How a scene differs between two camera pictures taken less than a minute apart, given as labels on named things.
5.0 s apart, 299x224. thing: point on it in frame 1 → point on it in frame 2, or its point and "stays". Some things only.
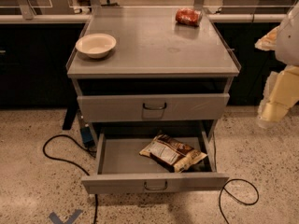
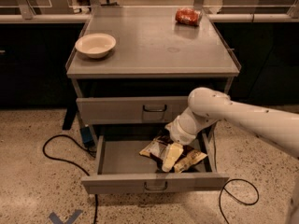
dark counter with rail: x=35 y=50 stays
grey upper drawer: x=154 y=107 stays
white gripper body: x=289 y=42 → x=178 y=134
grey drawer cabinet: x=151 y=70 stays
